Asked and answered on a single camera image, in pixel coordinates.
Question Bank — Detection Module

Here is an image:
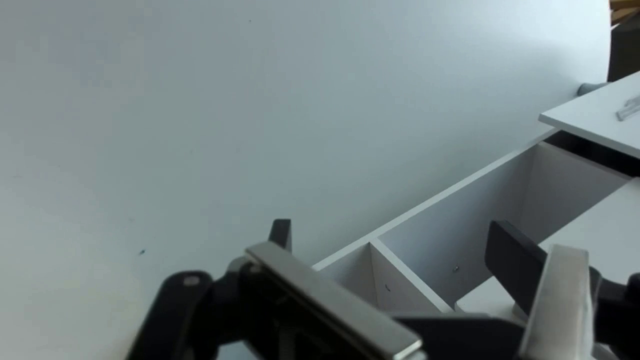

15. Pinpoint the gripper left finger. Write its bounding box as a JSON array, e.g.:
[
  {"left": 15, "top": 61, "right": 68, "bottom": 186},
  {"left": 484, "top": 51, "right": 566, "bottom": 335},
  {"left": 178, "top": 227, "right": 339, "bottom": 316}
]
[{"left": 126, "top": 218, "right": 427, "bottom": 360}]

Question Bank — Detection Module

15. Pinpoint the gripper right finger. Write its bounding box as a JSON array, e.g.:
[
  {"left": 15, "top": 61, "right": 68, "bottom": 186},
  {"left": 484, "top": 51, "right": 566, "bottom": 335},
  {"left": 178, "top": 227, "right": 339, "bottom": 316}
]
[{"left": 484, "top": 220, "right": 640, "bottom": 360}]

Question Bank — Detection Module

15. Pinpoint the clear door handle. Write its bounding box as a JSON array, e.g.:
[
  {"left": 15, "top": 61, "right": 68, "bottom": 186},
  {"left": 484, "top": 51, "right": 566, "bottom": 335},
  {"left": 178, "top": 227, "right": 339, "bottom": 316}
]
[{"left": 615, "top": 94, "right": 640, "bottom": 122}]

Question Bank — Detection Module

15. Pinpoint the white cabinet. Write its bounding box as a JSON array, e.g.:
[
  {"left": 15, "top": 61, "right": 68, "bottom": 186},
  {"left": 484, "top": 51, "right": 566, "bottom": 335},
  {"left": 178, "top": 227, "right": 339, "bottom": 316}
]
[{"left": 312, "top": 70, "right": 640, "bottom": 360}]

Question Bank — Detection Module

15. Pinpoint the white cabinet door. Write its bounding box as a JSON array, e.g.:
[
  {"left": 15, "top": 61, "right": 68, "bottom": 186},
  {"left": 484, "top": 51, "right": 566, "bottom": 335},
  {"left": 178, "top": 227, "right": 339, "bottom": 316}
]
[{"left": 538, "top": 70, "right": 640, "bottom": 161}]

